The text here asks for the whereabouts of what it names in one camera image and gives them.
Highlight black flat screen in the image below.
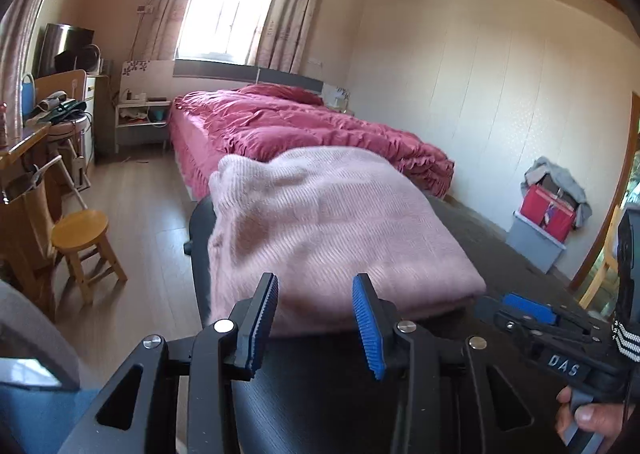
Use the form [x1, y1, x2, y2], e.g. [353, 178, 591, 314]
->
[39, 23, 96, 77]

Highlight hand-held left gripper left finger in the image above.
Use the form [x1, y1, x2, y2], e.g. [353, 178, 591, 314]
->
[60, 272, 279, 454]

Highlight blue plastic object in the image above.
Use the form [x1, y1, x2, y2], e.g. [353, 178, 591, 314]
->
[21, 74, 38, 120]

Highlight grey clothes on bag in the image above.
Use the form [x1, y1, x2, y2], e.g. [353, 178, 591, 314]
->
[521, 156, 593, 230]

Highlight grey armchair with wooden frame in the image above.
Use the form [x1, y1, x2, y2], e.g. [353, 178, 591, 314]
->
[580, 204, 626, 310]

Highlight red fabric bag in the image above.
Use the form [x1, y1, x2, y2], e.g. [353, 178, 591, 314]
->
[519, 183, 576, 244]

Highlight blue cloth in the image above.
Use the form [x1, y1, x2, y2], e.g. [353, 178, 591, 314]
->
[0, 381, 103, 454]

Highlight person's right hand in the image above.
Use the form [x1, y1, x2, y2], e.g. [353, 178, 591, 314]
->
[556, 381, 626, 452]

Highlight bed with grey headboard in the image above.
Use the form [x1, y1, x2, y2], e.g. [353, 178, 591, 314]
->
[167, 59, 456, 202]

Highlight round wooden stool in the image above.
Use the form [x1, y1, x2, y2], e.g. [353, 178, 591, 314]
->
[51, 209, 128, 305]

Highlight pink curtain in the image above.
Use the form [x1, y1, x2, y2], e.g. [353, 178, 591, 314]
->
[0, 0, 56, 135]

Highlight grey plastic storage box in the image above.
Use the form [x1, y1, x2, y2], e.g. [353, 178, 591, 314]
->
[506, 210, 568, 275]

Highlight pink knitted sweater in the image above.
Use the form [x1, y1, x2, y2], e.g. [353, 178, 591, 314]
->
[206, 145, 487, 337]

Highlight bright window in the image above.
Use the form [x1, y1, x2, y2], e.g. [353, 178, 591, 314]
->
[177, 0, 281, 65]

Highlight dark brown bag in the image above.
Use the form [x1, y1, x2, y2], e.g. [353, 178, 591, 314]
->
[542, 176, 576, 200]

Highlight small desk fan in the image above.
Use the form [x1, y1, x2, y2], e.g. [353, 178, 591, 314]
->
[80, 45, 103, 75]

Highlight bed with red quilt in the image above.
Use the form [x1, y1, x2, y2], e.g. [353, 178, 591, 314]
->
[170, 83, 455, 197]

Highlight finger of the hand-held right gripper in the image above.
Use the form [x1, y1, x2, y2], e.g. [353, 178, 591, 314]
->
[472, 294, 596, 331]
[494, 315, 586, 351]

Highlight wooden desk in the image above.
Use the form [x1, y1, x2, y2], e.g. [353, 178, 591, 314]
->
[0, 121, 66, 320]

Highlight white floral board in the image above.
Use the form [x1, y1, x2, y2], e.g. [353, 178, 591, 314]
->
[121, 60, 176, 101]

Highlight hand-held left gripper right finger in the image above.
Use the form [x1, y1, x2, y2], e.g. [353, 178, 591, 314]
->
[351, 273, 551, 454]

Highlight white nightstand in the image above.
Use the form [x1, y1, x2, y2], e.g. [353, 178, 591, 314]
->
[114, 99, 173, 153]

